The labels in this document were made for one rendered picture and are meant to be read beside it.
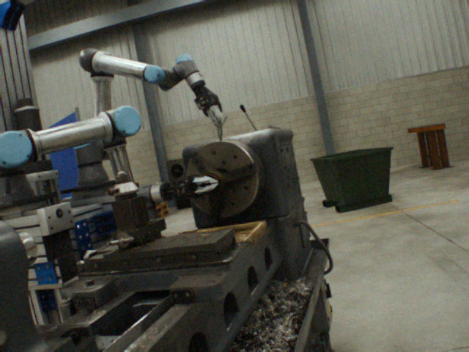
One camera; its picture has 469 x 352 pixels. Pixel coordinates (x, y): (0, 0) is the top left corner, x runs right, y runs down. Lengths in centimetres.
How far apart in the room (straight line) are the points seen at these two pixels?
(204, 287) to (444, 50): 1210
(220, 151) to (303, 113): 1000
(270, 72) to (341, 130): 262
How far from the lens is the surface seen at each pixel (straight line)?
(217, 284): 90
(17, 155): 140
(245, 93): 1173
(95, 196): 190
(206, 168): 157
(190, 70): 183
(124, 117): 152
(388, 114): 1191
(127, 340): 84
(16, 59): 198
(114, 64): 187
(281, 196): 175
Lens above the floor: 117
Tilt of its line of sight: 3 degrees down
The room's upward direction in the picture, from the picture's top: 11 degrees counter-clockwise
